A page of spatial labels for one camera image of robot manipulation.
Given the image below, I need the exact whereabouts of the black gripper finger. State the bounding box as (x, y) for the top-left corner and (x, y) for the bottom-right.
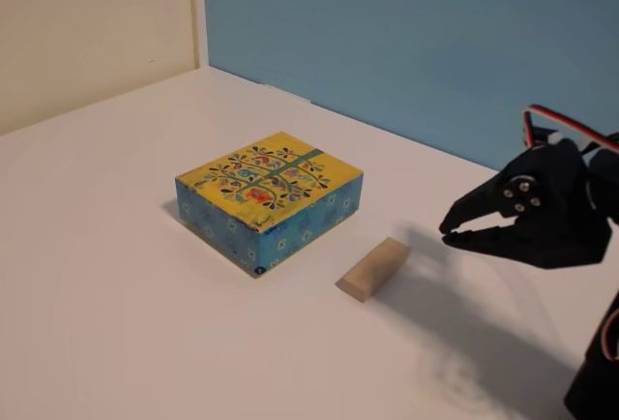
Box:
(443, 223), (517, 257)
(438, 172), (544, 237)

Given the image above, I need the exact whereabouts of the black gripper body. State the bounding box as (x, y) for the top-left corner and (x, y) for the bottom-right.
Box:
(501, 140), (614, 271)

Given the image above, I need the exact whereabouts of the wooden Jenga block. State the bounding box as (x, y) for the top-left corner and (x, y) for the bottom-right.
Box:
(336, 237), (411, 304)

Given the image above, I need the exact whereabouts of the yellow and teal floral box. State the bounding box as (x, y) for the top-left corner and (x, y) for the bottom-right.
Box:
(174, 131), (365, 280)

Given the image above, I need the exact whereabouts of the blue backdrop panel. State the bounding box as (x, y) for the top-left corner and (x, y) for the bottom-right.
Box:
(200, 0), (619, 184)

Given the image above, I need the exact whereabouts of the red white black servo cable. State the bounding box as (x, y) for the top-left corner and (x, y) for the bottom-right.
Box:
(520, 104), (619, 156)
(599, 293), (619, 361)

